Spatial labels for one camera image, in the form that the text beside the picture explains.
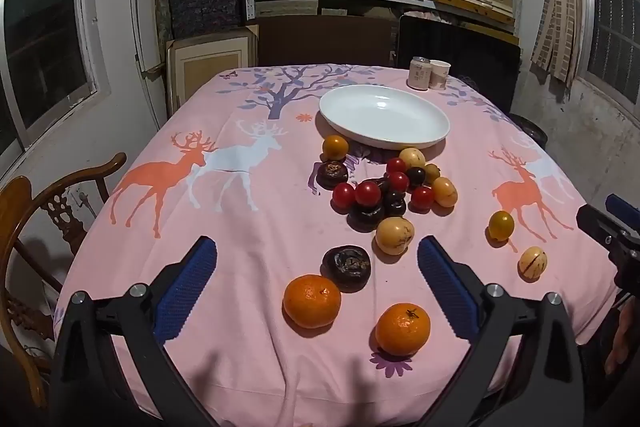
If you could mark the dark brown board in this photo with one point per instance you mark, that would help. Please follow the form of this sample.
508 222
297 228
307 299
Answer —
325 42

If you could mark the white plank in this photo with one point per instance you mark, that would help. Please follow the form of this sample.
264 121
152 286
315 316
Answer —
142 32

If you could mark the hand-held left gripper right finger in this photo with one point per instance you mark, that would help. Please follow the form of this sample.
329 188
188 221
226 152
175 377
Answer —
447 292

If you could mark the small yellow tomato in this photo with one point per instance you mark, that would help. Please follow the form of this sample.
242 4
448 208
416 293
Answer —
501 225

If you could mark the light wood framed panel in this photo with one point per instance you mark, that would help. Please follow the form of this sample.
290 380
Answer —
210 67

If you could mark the small olive brown fruit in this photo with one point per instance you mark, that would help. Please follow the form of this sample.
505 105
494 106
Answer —
432 173

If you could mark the pink deer print tablecloth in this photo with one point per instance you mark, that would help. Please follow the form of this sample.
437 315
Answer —
250 232

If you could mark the white oval plate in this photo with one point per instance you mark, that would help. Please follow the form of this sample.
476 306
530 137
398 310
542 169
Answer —
380 112

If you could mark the person's right hand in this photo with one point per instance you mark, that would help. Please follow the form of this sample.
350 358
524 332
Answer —
620 337

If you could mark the beige drink can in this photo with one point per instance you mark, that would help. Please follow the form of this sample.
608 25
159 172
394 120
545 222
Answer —
419 74

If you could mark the stack of blue patterned boxes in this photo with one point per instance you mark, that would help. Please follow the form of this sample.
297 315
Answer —
205 7

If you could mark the orange mandarin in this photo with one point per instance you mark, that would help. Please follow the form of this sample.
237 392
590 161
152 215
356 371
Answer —
311 300
403 328

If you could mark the black flat panel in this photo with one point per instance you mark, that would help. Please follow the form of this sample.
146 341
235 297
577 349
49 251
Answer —
470 52

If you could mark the paper cup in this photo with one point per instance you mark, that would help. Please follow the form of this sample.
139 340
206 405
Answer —
440 76

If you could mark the red cherry tomato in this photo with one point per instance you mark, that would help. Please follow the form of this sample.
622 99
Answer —
422 198
398 181
396 165
343 195
368 193

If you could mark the carved wooden chair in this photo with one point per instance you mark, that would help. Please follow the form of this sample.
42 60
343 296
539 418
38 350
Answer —
15 202

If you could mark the dark purple mangosteen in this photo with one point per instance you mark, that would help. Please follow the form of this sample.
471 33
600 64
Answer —
346 268
332 173

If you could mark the grey stone slab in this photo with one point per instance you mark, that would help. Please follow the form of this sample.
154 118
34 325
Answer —
161 2

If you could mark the dark purple plum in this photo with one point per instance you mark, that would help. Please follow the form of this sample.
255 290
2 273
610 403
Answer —
415 176
394 205

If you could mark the white framed window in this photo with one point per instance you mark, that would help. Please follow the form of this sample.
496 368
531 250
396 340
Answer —
45 32

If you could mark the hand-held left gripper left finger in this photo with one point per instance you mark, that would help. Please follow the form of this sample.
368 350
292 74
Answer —
187 292

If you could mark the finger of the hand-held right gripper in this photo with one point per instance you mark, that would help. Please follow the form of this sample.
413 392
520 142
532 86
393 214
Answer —
622 208
600 229

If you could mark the pale yellow striped fruit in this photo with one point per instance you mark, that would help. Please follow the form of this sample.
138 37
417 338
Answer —
532 263

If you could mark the window with metal mesh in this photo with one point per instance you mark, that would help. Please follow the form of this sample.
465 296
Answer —
615 22

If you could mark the smooth orange round fruit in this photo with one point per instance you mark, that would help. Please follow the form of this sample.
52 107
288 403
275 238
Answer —
334 147

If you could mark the black round stool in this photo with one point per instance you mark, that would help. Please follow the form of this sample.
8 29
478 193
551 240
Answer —
530 129

